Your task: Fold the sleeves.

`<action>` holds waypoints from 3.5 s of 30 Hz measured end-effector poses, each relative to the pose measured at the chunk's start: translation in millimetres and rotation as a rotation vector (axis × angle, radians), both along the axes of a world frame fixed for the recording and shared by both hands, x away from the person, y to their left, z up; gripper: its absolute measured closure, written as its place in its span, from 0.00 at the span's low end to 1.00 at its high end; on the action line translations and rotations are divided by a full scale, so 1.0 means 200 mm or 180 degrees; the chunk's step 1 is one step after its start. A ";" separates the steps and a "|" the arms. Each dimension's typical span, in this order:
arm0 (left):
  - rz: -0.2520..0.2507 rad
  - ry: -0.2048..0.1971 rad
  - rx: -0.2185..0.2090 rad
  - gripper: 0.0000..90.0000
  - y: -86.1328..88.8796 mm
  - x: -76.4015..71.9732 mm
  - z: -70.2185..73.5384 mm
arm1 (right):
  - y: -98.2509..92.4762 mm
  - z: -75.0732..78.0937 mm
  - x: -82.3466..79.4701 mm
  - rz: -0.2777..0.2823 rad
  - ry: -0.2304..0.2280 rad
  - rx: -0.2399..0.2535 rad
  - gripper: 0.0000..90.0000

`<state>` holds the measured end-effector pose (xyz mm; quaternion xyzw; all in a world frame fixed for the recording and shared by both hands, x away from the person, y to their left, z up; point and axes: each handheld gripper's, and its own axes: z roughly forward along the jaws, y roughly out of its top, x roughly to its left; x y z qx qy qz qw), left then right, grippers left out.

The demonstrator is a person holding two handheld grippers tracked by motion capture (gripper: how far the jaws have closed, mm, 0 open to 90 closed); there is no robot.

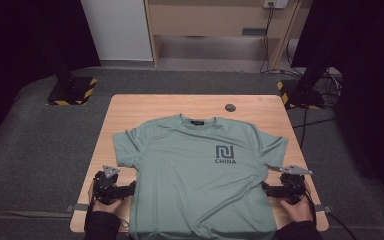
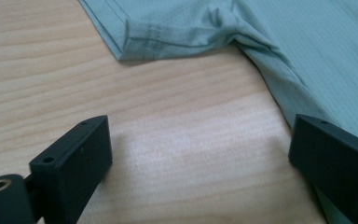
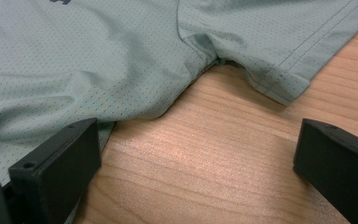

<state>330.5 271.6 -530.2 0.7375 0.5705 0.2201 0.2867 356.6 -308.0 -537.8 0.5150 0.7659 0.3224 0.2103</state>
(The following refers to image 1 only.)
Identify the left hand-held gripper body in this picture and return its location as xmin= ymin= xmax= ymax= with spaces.
xmin=92 ymin=164 xmax=121 ymax=206

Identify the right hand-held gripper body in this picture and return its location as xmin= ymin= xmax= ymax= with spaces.
xmin=273 ymin=164 xmax=314 ymax=206

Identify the green t-shirt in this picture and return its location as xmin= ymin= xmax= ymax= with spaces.
xmin=112 ymin=113 xmax=289 ymax=240

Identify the person's left hand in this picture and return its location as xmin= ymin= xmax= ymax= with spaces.
xmin=87 ymin=182 xmax=124 ymax=215

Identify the person's right hand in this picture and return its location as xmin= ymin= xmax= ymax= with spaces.
xmin=278 ymin=186 xmax=315 ymax=223

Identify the black stand with striped base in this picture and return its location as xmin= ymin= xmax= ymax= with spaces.
xmin=43 ymin=39 xmax=99 ymax=107
xmin=276 ymin=63 xmax=333 ymax=110

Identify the black curtain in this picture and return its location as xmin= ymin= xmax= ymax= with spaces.
xmin=291 ymin=0 xmax=384 ymax=211
xmin=0 ymin=0 xmax=102 ymax=156

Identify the grey flat box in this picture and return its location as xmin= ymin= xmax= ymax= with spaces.
xmin=241 ymin=27 xmax=268 ymax=37

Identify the white panel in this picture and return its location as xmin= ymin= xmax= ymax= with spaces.
xmin=79 ymin=0 xmax=154 ymax=62

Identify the white power socket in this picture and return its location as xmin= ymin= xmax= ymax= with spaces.
xmin=262 ymin=0 xmax=290 ymax=10

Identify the grey table edge bracket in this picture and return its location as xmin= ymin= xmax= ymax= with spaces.
xmin=65 ymin=202 xmax=90 ymax=214
xmin=314 ymin=204 xmax=334 ymax=214

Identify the left hand-held gripper cable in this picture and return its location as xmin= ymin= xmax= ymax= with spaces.
xmin=84 ymin=194 xmax=97 ymax=234

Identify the black floor cable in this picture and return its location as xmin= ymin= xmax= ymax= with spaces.
xmin=292 ymin=106 xmax=337 ymax=150

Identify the black table cable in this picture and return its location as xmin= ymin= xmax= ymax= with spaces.
xmin=327 ymin=212 xmax=359 ymax=240

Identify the bundle of black cables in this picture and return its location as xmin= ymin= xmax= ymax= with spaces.
xmin=318 ymin=70 xmax=344 ymax=108

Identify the black socket cable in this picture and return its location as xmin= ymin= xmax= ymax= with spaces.
xmin=259 ymin=3 xmax=296 ymax=77

